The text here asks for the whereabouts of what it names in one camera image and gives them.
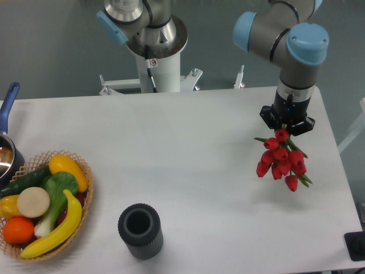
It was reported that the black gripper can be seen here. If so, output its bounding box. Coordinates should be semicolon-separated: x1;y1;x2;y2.
259;88;315;136

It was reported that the red tulip bouquet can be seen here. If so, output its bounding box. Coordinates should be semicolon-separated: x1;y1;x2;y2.
254;128;312;192

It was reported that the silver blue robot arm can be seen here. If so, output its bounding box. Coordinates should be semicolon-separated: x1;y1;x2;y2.
96;1;329;136

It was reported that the black device at edge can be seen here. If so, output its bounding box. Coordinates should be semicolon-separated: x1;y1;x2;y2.
344;231;364;261

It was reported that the dark grey ribbed vase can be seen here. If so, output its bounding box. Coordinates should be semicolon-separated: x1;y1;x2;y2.
117;203;164;260

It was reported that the red fruit in basket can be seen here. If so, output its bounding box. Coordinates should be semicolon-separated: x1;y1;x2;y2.
56;193;84;226

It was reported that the yellow squash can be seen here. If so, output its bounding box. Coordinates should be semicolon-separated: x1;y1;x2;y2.
48;154;88;193

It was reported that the yellow banana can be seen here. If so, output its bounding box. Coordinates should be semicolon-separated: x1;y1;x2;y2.
20;190;82;259

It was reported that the green bok choy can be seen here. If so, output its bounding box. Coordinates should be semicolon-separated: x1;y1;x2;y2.
34;171;78;238

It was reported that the green cucumber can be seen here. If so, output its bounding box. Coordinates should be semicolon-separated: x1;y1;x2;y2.
1;165;51;199

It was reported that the beige round mushroom cap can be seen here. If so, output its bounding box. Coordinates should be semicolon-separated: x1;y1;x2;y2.
17;187;50;218

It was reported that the orange fruit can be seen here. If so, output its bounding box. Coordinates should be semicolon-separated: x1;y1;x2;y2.
2;217;34;244

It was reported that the small yellow pepper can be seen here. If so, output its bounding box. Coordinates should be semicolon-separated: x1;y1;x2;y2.
1;195;22;219

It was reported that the woven wicker basket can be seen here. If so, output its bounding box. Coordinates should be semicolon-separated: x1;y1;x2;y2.
1;150;94;262

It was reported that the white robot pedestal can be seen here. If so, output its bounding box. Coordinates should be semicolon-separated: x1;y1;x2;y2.
99;15;203;95

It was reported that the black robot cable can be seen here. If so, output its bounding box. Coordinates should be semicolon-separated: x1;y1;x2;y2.
143;45;159;94

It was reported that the blue handled saucepan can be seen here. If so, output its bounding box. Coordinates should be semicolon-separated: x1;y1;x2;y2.
1;82;25;190

